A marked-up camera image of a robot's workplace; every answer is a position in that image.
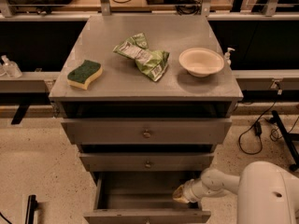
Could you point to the grey drawer cabinet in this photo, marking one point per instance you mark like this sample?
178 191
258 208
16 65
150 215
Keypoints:
122 92

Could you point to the grey bottom drawer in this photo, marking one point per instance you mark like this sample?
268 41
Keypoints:
143 198

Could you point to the black stand leg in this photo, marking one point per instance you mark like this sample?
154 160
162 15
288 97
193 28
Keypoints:
289 138

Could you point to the clear sanitizer bottle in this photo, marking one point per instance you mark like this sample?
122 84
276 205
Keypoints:
11 68

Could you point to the black floor bar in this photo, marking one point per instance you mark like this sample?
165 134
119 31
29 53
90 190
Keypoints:
32 205

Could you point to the white pump bottle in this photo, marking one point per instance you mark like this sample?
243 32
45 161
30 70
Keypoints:
227 55

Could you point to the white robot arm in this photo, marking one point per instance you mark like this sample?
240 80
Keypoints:
266 193

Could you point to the green yellow sponge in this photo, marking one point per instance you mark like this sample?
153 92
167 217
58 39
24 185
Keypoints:
85 74

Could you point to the grey drawer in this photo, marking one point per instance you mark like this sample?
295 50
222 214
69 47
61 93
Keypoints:
123 162
143 198
146 131

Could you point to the white bowl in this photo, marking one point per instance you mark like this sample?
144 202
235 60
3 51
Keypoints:
200 62

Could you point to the grey middle drawer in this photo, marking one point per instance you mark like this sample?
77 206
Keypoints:
123 162

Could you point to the grey top drawer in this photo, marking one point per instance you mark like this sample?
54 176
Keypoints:
146 131

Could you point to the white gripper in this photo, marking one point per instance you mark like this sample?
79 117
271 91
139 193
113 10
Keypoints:
191 191

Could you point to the green chip bag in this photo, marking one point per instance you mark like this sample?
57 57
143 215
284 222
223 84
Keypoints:
151 63

